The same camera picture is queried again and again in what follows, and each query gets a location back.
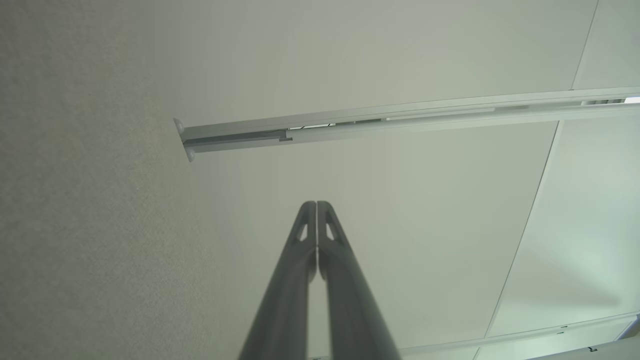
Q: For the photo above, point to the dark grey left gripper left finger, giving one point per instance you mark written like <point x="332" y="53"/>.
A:
<point x="280" y="320"/>

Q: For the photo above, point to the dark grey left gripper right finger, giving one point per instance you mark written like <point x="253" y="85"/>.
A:
<point x="355" y="325"/>

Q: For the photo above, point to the grey round post foot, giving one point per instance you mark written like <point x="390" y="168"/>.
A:
<point x="178" y="126"/>
<point x="191" y="155"/>

